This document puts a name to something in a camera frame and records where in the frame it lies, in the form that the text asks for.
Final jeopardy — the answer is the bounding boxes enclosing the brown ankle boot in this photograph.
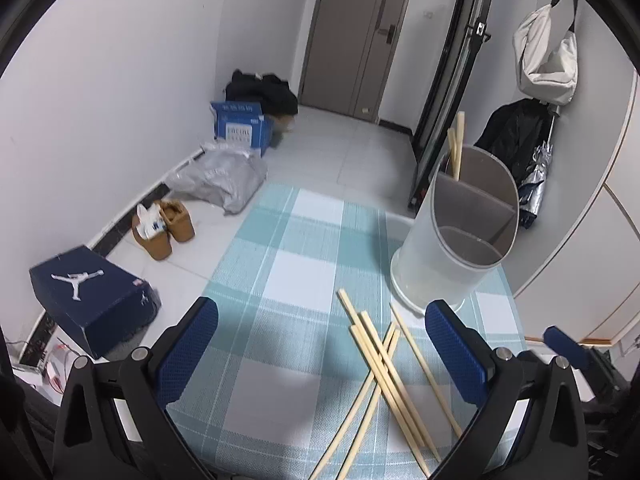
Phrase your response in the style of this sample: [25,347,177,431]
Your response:
[159,200,196,243]
[131,204,173,261]

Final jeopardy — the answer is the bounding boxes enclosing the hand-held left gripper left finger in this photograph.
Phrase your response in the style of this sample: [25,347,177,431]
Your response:
[52,296,221,480]

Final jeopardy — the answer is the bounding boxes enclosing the pile of black clothes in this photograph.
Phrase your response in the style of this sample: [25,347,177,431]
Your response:
[225,70,299,117]

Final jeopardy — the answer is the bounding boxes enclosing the bunch of wooden chopsticks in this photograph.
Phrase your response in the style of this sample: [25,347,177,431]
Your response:
[307,287,463,480]

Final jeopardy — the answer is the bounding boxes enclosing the teal white checked tablecloth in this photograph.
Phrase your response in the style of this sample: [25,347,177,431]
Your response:
[165,182,528,480]

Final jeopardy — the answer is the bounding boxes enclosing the white plastic utensil holder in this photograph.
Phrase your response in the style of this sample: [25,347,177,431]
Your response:
[390,144,521,313]

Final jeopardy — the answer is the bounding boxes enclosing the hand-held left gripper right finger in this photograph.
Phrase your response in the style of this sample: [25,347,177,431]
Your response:
[424,299,591,480]

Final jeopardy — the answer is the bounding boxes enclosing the silver folded umbrella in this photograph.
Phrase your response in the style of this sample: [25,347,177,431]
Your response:
[515,105,561,228]

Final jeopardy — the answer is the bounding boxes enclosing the navy shoe box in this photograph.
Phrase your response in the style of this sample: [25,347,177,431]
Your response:
[29,245,162,360]

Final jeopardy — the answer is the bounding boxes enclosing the black jacket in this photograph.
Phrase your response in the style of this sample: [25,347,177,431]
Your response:
[472,99,556,186]

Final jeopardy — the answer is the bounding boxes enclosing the white power strip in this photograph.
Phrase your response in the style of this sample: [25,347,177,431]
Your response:
[12,312,57,368]

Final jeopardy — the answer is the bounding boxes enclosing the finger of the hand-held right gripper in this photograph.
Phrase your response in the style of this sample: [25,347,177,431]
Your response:
[543,326,593,370]

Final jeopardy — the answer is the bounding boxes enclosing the white cabinet with wood trim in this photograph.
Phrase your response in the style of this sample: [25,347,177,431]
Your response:
[515,75,640,348]

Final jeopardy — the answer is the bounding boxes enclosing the white fabric bag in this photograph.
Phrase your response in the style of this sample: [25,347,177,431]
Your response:
[513,0,581,106]

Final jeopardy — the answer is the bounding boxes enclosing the black framed glass door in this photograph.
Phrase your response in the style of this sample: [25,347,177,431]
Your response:
[410,0,496,213]

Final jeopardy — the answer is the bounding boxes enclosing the grey brown door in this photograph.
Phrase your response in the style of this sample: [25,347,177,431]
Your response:
[299,0,418,123]

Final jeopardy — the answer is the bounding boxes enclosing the grey plastic bag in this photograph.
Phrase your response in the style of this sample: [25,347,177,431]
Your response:
[165,141,268,216]

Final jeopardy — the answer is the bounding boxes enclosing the slim wooden chopstick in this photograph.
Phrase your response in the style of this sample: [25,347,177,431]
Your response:
[452,111,467,181]
[446,127,461,181]

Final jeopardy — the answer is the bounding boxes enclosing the blue cardboard box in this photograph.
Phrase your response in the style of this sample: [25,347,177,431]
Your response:
[210,101,275,157]

